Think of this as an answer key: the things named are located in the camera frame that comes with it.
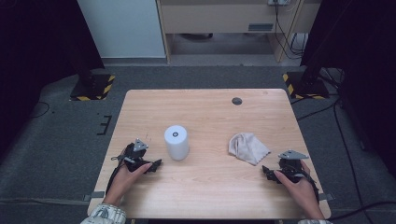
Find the grey tape piece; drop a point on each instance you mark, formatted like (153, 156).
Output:
(327, 197)
(95, 196)

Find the dark round table grommet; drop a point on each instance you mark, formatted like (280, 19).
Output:
(237, 101)

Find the person's left hand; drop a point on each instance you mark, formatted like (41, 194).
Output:
(124, 183)

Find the white panel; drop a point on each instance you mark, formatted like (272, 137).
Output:
(121, 28)

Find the black stand with striped base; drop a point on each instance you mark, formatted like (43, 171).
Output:
(306, 85)
(93, 87)

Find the dark curtain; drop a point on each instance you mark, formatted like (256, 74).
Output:
(37, 46)
(361, 37)

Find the black tape floor mark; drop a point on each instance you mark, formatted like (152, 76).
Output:
(106, 124)

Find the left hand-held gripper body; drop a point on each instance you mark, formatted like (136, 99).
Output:
(137, 154)

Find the white cylindrical container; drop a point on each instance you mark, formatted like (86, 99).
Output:
(176, 146)

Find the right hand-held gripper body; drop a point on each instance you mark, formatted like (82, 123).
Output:
(291, 166)

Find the grey vent grille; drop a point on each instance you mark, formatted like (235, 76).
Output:
(260, 27)

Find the light grey quilted cloth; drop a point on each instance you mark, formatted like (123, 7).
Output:
(247, 147)

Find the white power strip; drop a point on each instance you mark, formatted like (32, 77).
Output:
(278, 2)

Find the person's right hand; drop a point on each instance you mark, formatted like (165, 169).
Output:
(303, 194)

